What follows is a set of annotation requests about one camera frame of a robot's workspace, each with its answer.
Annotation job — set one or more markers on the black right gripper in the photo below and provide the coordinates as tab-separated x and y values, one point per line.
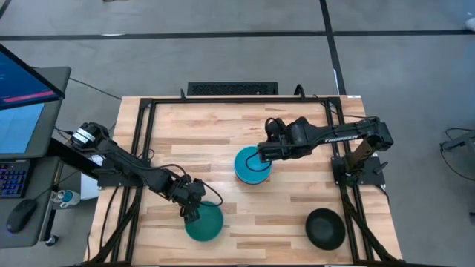
300	137

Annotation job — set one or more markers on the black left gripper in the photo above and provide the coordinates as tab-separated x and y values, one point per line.
178	191

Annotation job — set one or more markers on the dark teal bowl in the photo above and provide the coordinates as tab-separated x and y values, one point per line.
208	228

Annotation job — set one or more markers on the blue bowl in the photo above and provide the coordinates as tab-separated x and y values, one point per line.
245	174

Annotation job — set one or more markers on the black bowl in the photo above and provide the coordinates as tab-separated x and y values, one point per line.
325	228

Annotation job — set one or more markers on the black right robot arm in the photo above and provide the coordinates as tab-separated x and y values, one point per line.
341	138

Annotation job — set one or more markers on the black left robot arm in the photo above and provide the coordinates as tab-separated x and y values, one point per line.
126	163

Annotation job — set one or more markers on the white and blue bottle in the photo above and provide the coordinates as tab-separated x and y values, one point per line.
68	197

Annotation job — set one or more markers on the black cart support beam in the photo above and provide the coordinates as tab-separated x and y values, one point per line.
70	155

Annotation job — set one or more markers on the black caster wheel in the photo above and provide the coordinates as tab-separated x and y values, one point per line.
52	240

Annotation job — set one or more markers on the grey computer cart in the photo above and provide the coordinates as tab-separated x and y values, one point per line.
33	241

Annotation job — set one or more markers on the black computer mouse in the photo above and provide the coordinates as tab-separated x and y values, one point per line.
20	216

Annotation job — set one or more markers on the backlit black keyboard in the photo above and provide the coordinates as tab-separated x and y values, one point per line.
13	180

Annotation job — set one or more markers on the grey cased blue display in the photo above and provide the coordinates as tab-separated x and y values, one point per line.
18	126

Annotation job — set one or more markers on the black framed computer monitor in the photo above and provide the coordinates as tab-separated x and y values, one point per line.
22	81

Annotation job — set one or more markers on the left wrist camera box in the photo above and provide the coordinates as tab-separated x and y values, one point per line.
198	188

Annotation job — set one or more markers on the black metal table frame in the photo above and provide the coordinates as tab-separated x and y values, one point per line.
237	100

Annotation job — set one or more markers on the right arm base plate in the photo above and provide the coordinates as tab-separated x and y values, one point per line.
371	172

